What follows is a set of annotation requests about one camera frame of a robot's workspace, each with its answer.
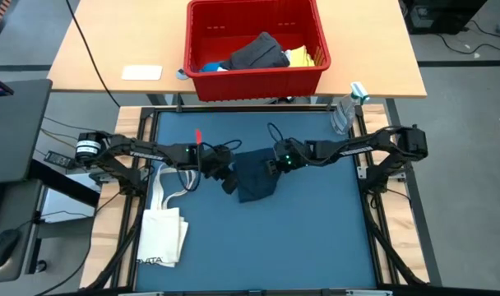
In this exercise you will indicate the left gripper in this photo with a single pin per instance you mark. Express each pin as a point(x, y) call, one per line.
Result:
point(213, 160)

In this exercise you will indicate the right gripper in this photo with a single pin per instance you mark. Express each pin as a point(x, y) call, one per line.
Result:
point(291, 154)

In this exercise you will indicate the navy blue garment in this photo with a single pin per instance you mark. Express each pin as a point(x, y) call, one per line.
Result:
point(254, 177)

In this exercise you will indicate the red plastic laundry bin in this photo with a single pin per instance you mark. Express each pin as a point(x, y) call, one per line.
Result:
point(254, 86)

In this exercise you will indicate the dark grey garment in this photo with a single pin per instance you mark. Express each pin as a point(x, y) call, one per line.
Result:
point(258, 53)

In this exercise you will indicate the bright blue garment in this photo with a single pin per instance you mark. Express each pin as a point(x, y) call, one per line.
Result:
point(211, 67)

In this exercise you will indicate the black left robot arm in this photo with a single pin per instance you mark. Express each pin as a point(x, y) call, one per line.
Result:
point(122, 150)

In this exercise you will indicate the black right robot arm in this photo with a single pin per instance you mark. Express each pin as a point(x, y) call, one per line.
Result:
point(357, 150)

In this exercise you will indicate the red tape tag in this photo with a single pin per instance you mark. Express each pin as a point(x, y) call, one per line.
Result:
point(198, 137)

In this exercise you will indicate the blue table mat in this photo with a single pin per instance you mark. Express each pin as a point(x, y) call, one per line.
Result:
point(274, 246)

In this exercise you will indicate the white canvas tote bag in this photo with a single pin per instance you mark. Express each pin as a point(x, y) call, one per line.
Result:
point(161, 234)

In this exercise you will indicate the clear spray bottle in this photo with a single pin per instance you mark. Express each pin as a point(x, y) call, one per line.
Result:
point(343, 115)

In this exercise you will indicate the yellow garment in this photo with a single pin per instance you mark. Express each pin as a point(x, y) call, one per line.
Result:
point(301, 57)

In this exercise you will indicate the white rectangular card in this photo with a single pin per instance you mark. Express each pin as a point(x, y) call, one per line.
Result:
point(142, 72)

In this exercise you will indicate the light wooden desk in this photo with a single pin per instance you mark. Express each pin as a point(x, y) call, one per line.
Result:
point(369, 49)

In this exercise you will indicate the black power adapter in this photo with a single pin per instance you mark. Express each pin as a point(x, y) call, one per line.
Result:
point(57, 158)

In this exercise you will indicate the dark grey side desk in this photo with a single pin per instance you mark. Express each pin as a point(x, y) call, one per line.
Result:
point(24, 255)

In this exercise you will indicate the dark grey flat panel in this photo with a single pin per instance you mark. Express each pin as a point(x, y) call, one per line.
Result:
point(15, 131)

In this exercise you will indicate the black equipment case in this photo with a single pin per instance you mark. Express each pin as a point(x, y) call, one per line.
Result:
point(439, 16)

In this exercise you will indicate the black computer mouse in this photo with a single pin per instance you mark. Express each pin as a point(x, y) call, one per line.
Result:
point(2, 246)

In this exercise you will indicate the black aluminium table frame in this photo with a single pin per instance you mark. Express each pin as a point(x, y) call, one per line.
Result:
point(168, 108)

